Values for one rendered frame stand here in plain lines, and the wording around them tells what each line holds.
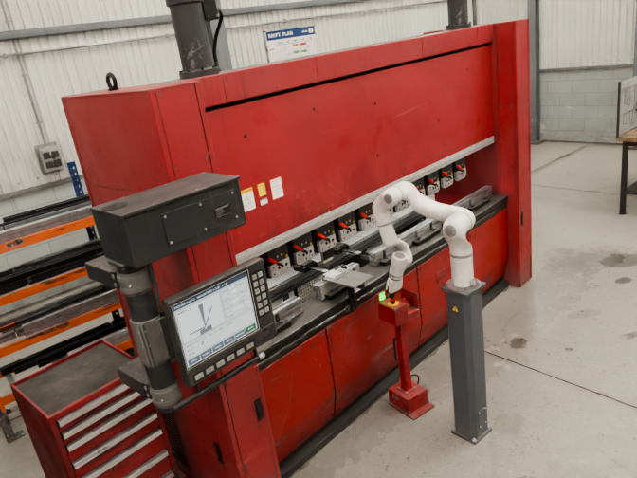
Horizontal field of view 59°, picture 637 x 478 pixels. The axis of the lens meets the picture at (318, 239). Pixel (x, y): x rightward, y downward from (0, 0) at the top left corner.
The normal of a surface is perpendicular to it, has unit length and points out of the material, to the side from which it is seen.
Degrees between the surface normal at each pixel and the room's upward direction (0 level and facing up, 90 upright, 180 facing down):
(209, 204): 90
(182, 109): 90
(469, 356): 90
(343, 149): 90
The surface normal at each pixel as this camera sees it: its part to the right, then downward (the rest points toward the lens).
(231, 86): 0.72, 0.14
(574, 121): -0.75, 0.33
